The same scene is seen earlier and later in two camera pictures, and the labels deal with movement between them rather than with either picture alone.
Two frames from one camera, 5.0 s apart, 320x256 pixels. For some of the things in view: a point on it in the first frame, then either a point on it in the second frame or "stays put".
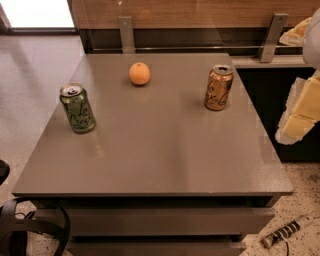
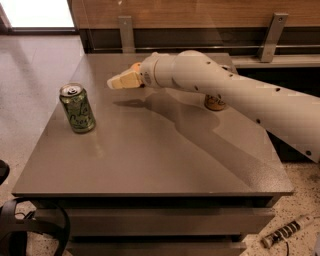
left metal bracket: (127, 34) stays put
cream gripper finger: (295, 36) -> (132, 70)
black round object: (4, 171) stays put
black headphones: (13, 230) stays put
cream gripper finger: (302, 110) -> (126, 80)
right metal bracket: (275, 30) stays put
